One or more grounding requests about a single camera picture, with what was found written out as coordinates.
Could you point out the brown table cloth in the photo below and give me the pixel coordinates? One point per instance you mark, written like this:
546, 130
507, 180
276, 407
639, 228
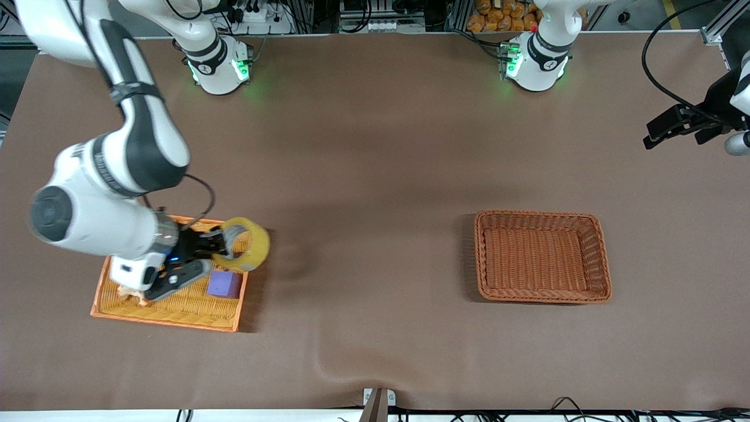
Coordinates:
375, 176

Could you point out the brown wicker basket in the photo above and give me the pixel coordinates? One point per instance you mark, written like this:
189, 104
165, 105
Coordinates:
539, 258

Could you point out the metal table bracket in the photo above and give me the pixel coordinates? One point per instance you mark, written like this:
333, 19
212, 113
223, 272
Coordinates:
378, 404

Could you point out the pile of orange snack bags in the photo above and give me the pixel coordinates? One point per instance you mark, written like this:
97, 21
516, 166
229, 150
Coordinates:
498, 14

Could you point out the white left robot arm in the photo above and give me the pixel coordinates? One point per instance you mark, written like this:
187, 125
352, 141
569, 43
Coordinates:
536, 67

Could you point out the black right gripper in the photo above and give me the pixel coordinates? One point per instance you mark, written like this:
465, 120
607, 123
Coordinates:
188, 247

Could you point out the yellow packing tape roll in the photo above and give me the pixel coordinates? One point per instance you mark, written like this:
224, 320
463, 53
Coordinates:
261, 246

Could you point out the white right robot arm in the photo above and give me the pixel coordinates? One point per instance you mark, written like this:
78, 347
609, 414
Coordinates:
140, 146

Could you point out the orange woven tray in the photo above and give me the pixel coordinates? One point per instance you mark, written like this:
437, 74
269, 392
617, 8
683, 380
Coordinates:
187, 310

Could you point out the purple block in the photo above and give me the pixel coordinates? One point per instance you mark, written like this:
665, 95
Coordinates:
224, 285

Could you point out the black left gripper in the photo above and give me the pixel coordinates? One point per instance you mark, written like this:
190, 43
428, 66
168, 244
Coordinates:
716, 101

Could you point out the white power strip with plugs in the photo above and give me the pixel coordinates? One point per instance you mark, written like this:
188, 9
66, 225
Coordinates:
266, 17

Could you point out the aluminium frame profile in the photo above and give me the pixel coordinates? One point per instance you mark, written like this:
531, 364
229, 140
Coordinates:
723, 26

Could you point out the toy croissant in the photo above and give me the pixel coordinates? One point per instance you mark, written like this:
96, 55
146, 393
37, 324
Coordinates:
132, 295

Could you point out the small white power strip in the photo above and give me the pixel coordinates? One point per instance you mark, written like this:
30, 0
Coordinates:
387, 26

